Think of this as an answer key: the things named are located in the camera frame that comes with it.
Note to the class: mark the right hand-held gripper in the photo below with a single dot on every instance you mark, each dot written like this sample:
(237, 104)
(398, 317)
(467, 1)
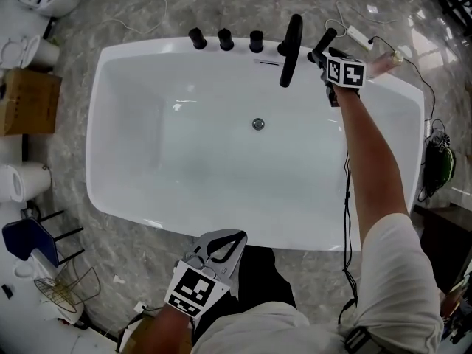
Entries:
(346, 72)

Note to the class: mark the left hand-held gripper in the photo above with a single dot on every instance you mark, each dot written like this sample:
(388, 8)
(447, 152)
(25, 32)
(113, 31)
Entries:
(195, 290)

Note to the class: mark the person's left forearm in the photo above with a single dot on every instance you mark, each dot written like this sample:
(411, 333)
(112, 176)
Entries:
(169, 330)

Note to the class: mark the person's right forearm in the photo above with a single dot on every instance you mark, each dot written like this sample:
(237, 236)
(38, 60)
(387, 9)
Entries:
(372, 160)

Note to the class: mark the white bathtub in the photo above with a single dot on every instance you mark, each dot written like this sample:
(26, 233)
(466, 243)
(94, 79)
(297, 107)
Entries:
(221, 168)

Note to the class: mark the black curved faucet spout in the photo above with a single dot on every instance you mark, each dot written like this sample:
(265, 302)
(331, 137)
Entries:
(291, 50)

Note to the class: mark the white power strip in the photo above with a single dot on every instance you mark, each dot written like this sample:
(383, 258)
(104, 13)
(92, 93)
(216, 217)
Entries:
(359, 36)

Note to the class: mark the person's black trousers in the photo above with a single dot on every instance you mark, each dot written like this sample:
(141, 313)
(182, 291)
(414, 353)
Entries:
(265, 282)

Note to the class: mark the pink soap pump bottle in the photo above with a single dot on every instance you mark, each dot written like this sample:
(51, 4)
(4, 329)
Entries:
(381, 65)

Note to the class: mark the black faucet knob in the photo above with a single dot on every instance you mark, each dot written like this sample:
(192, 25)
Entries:
(198, 38)
(256, 41)
(225, 40)

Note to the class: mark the round metal tub drain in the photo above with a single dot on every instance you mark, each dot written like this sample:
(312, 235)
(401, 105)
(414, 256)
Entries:
(258, 124)

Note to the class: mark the green black bag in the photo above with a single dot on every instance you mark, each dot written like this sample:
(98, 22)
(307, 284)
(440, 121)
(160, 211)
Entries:
(439, 160)

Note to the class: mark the person's white shirt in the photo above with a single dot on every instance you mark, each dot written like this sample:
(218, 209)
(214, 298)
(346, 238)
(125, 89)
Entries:
(391, 271)

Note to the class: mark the blue chair with black legs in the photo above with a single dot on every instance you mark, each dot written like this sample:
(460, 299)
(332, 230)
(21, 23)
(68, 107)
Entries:
(26, 238)

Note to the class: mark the brown cardboard box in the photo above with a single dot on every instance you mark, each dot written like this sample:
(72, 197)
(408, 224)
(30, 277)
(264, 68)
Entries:
(29, 101)

